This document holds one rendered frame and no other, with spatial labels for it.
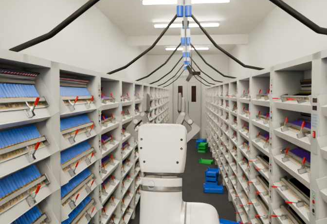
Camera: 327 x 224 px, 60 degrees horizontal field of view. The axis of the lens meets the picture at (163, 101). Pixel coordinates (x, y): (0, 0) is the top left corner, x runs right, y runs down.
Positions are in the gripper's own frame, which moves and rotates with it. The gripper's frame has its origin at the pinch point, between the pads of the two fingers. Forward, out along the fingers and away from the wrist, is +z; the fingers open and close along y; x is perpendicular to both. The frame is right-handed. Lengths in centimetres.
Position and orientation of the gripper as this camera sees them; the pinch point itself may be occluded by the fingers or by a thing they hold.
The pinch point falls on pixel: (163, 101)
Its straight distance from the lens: 61.6
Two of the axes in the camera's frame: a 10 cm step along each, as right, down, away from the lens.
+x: -1.2, -2.2, -9.7
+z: 0.2, -9.8, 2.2
